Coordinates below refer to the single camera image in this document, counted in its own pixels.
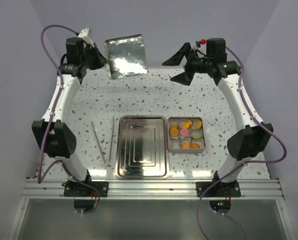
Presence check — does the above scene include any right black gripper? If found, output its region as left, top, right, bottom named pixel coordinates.
left=163, top=43, right=213, bottom=86

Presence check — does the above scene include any square tin lid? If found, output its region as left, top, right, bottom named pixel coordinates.
left=104, top=34, right=148, bottom=80

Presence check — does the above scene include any orange fish cookie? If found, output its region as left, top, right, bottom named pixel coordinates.
left=182, top=120, right=193, bottom=129

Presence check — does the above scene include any pink sandwich cookie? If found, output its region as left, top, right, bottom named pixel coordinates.
left=179, top=128, right=190, bottom=137

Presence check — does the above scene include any pink cookie tin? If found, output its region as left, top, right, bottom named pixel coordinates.
left=167, top=116, right=206, bottom=154

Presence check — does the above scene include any green sandwich cookie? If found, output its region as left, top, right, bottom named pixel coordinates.
left=192, top=133, right=202, bottom=139
left=169, top=139, right=173, bottom=148

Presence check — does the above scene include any flower edged orange cookie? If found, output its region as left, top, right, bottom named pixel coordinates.
left=181, top=141, right=191, bottom=149

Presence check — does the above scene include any orange chip cookie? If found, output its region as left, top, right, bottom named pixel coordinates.
left=191, top=142, right=201, bottom=149

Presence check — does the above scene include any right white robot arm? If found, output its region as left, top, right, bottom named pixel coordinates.
left=163, top=38, right=273, bottom=197

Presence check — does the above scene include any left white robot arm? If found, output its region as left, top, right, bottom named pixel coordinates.
left=31, top=36, right=105, bottom=197

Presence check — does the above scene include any large steel tray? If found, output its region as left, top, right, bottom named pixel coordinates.
left=115, top=115, right=169, bottom=180

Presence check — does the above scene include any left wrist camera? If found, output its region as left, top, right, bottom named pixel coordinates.
left=77, top=27, right=94, bottom=46

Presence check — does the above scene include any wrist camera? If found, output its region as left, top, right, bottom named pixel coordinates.
left=77, top=27, right=94, bottom=46
left=192, top=39, right=207, bottom=52

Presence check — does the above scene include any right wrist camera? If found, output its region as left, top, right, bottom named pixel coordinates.
left=192, top=39, right=207, bottom=52

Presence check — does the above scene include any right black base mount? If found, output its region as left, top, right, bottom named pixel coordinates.
left=195, top=181, right=242, bottom=198

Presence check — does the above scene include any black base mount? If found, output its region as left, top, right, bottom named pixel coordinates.
left=61, top=181, right=109, bottom=198
left=195, top=181, right=242, bottom=198

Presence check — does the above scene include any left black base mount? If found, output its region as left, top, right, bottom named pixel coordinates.
left=61, top=181, right=109, bottom=198

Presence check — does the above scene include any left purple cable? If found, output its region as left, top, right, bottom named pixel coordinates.
left=36, top=24, right=101, bottom=215

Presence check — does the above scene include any aluminium rail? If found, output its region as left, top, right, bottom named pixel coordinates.
left=21, top=179, right=284, bottom=200

